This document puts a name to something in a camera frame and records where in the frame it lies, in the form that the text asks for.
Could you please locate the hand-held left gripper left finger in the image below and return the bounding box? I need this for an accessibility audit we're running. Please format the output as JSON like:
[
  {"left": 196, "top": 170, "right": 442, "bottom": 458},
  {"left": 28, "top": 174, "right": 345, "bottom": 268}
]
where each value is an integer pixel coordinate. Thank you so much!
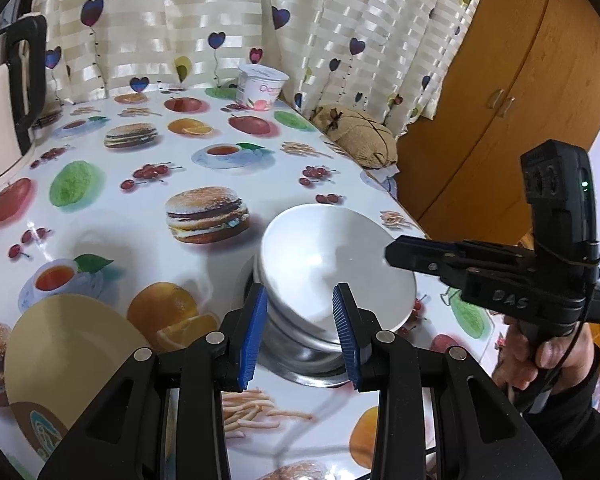
[{"left": 37, "top": 282, "right": 269, "bottom": 480}]

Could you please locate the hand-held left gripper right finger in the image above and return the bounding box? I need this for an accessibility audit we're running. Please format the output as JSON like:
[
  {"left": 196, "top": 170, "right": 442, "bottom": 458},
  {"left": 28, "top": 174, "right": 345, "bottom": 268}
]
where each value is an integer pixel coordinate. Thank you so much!
[{"left": 331, "top": 282, "right": 563, "bottom": 480}]

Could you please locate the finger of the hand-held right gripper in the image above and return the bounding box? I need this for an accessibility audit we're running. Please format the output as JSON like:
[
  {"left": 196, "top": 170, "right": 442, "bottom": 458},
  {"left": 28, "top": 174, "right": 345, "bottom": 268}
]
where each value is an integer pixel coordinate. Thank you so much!
[{"left": 383, "top": 235, "right": 536, "bottom": 288}]

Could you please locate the metal bowl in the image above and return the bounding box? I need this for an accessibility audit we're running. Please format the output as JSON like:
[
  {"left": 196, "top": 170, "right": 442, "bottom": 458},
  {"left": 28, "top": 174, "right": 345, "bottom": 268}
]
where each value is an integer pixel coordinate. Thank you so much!
[{"left": 251, "top": 260, "right": 383, "bottom": 389}]

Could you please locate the white ceramic bowl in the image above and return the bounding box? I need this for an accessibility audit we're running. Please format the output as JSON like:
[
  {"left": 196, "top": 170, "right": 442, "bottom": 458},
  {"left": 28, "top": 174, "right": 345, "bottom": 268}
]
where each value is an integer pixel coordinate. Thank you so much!
[{"left": 258, "top": 203, "right": 417, "bottom": 335}]

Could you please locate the beige plate blue print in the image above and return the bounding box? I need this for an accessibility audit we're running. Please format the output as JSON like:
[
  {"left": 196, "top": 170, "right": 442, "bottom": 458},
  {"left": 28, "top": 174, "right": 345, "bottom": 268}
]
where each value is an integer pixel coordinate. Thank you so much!
[{"left": 4, "top": 294, "right": 153, "bottom": 462}]

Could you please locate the person's right forearm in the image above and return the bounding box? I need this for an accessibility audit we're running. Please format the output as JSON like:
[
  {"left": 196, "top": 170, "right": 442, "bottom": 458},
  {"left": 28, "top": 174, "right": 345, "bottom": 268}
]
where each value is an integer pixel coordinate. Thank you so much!
[{"left": 520, "top": 345, "right": 600, "bottom": 480}]

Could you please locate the person's right hand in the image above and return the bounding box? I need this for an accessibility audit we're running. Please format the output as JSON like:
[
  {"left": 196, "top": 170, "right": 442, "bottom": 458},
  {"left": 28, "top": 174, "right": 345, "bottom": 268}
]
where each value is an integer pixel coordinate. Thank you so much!
[{"left": 492, "top": 310, "right": 600, "bottom": 403}]

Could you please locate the brown knit cushion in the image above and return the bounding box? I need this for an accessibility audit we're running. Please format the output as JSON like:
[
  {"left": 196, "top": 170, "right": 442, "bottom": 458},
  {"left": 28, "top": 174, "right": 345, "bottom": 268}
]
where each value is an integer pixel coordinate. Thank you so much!
[{"left": 311, "top": 105, "right": 399, "bottom": 169}]

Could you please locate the wooden cabinet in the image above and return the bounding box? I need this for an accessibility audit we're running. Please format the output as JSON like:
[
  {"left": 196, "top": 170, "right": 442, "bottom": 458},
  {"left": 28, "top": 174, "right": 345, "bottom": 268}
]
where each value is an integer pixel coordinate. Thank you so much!
[{"left": 394, "top": 0, "right": 600, "bottom": 253}]

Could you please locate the fruit print tablecloth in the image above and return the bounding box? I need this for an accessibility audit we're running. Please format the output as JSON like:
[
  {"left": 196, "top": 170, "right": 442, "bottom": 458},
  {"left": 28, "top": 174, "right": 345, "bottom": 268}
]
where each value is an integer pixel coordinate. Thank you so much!
[{"left": 0, "top": 85, "right": 528, "bottom": 480}]

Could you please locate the white yogurt cup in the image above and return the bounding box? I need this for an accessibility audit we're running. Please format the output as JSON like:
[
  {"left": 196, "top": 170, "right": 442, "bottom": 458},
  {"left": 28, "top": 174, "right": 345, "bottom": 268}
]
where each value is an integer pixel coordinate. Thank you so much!
[{"left": 236, "top": 64, "right": 290, "bottom": 111}]

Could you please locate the striped curtain with hearts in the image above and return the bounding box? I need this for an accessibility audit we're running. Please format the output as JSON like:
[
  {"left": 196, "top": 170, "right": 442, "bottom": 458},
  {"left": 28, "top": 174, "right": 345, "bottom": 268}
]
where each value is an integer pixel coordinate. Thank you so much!
[{"left": 30, "top": 0, "right": 497, "bottom": 122}]

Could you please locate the white electric kettle black handle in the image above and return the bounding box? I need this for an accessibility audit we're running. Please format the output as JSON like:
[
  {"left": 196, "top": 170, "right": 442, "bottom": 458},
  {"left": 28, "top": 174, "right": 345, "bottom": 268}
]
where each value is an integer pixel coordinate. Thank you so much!
[{"left": 0, "top": 14, "right": 49, "bottom": 197}]

